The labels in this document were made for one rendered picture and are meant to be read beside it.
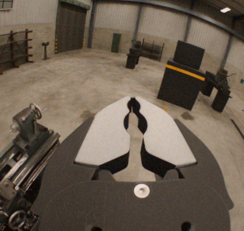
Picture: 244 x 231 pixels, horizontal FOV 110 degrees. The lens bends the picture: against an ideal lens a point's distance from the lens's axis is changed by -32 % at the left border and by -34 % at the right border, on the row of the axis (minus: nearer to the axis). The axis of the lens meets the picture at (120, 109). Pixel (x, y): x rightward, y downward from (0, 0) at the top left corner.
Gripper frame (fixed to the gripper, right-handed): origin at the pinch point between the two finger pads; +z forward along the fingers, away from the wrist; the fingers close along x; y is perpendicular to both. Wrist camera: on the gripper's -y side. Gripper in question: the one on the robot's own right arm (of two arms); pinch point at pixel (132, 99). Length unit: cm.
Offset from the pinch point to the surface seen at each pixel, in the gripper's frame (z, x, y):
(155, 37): 1283, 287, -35
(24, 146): 32, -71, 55
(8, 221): -22, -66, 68
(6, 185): 0, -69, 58
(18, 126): 36, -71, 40
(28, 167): 21, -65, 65
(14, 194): -3, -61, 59
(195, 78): 309, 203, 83
